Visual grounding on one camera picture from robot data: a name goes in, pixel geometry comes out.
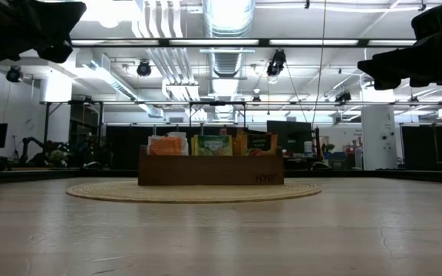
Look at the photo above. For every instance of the round woven placemat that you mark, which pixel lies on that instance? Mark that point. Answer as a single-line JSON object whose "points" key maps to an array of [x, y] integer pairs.
{"points": [[194, 193]]}

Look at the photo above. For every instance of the white cup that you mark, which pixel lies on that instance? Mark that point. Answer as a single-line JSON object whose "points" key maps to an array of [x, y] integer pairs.
{"points": [[308, 148]]}

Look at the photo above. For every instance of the yellow mango tea packet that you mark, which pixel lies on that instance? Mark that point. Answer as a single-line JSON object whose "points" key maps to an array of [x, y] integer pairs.
{"points": [[237, 145], [212, 145]]}

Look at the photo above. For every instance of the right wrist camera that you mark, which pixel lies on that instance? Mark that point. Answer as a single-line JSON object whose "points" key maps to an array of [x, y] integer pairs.
{"points": [[439, 21]]}

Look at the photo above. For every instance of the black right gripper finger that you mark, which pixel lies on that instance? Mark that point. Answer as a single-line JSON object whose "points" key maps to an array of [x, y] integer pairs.
{"points": [[390, 61], [390, 72]]}

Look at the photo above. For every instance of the black screen panel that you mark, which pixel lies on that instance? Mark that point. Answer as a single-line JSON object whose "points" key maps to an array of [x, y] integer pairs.
{"points": [[294, 132]]}

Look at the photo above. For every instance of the white air duct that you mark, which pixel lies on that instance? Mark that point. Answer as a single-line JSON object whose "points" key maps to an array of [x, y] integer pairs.
{"points": [[107, 80]]}

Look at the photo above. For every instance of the white column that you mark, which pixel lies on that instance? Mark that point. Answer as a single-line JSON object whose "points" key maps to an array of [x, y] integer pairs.
{"points": [[378, 153]]}

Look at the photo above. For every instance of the orange tazo tea packet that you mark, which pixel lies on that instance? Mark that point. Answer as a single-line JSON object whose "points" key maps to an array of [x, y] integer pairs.
{"points": [[166, 145], [185, 145]]}

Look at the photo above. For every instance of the wooden tea box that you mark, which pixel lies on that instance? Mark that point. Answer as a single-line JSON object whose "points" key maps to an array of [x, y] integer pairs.
{"points": [[209, 170]]}

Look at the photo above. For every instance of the small potted plant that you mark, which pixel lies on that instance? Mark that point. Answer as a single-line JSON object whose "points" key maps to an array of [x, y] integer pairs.
{"points": [[58, 156]]}

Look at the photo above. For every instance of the green mango snack packet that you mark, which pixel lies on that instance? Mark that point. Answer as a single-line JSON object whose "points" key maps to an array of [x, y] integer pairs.
{"points": [[258, 142]]}

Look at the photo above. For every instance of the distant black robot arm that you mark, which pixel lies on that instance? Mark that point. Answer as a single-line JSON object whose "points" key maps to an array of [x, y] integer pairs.
{"points": [[29, 147]]}

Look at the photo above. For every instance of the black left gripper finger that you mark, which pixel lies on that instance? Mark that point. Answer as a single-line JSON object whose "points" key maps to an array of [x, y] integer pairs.
{"points": [[58, 10], [54, 30]]}

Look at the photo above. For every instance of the silver ventilation duct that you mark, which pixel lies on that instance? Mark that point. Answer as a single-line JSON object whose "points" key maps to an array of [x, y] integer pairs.
{"points": [[226, 65]]}

